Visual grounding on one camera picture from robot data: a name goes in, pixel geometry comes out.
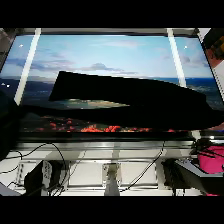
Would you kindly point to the black pants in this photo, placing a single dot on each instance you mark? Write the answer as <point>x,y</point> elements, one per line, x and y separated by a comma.
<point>140,100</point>

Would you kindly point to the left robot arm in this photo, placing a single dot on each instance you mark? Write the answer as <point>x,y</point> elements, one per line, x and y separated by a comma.
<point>38,178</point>

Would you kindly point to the pink garment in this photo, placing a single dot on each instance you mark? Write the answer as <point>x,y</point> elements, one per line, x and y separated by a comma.
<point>213,160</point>

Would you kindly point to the silver frame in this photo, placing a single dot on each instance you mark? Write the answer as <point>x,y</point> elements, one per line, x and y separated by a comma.
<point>113,145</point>

